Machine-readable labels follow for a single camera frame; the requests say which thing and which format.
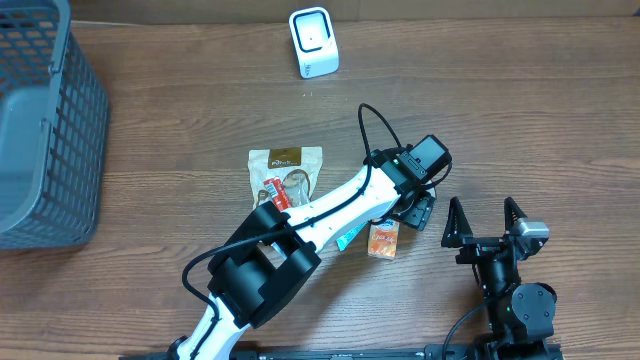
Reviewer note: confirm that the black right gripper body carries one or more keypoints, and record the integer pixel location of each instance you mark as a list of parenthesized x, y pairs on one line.
[(486, 246)]

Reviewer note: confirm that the red snack bar packet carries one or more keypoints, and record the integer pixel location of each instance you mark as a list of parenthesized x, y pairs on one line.
[(274, 186)]

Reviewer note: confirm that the teal orange snack packet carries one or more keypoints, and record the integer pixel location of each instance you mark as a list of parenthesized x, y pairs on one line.
[(346, 239)]

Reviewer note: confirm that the orange small carton box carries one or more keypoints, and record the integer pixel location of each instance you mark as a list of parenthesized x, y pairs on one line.
[(383, 238)]

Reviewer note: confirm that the grey plastic mesh basket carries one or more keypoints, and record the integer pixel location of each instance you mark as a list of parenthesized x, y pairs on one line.
[(55, 116)]

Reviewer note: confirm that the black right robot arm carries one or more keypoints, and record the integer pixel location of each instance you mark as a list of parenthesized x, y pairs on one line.
[(520, 315)]

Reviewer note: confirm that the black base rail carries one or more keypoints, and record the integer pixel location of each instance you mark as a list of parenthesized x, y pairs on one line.
[(429, 352)]

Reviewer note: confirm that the beige brown snack pouch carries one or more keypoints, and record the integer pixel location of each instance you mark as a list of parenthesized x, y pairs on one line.
[(297, 167)]

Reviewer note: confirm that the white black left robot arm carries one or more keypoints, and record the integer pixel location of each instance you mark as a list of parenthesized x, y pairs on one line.
[(267, 260)]

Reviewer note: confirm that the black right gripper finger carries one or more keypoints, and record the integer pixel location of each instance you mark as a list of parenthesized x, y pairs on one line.
[(457, 232), (512, 213)]

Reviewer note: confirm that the white barcode scanner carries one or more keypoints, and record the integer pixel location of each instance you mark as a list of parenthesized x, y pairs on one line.
[(314, 42)]

